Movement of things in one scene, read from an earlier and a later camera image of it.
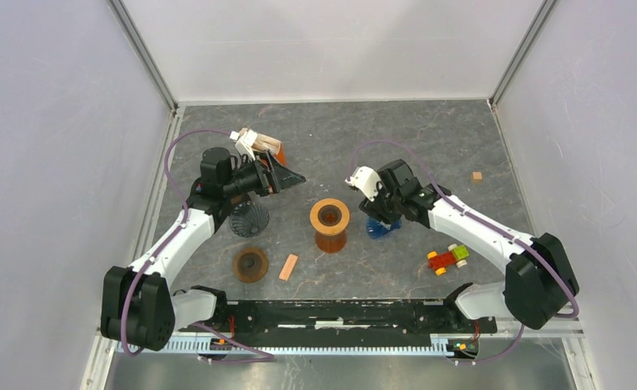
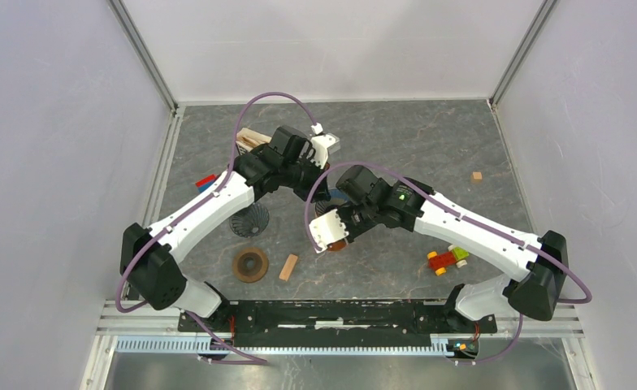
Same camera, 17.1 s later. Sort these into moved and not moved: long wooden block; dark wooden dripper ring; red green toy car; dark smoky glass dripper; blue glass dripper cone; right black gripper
Moved: right black gripper; blue glass dripper cone
Not moved: dark wooden dripper ring; long wooden block; dark smoky glass dripper; red green toy car
